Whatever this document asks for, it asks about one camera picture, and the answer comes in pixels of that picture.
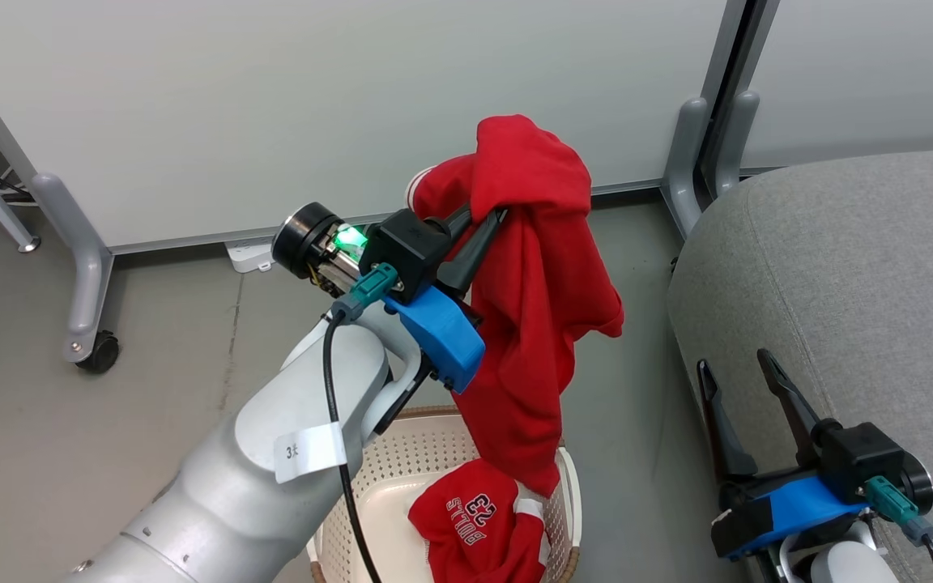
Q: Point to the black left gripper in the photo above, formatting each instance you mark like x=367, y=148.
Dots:
x=410, y=243

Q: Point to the white paper label tag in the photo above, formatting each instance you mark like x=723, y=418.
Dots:
x=308, y=451

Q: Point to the cream perforated laundry basket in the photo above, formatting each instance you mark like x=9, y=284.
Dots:
x=402, y=461

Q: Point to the plain red garment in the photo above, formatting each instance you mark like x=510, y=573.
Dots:
x=531, y=324

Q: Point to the long grey partition foot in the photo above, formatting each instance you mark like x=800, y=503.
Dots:
x=90, y=283

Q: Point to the wide white partition panel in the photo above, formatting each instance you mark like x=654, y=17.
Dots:
x=272, y=97

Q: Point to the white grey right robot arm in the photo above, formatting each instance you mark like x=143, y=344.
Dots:
x=847, y=567

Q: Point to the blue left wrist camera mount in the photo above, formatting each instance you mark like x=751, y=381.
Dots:
x=442, y=332

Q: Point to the narrow white partition panel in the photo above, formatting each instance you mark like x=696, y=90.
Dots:
x=879, y=65

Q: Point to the black caster wheel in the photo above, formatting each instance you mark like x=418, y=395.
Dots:
x=102, y=355

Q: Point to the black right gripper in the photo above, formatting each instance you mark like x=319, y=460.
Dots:
x=863, y=457

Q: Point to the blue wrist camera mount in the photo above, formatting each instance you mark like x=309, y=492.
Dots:
x=442, y=332
x=807, y=506

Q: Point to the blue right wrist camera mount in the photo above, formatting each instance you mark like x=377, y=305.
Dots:
x=807, y=506

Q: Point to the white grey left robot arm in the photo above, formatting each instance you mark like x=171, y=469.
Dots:
x=215, y=502

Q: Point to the short grey partition foot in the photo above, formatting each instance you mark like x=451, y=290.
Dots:
x=681, y=162
x=738, y=138

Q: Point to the white power strip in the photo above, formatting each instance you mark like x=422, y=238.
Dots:
x=249, y=257

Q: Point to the grey fabric sofa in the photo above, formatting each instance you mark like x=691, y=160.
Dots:
x=879, y=283

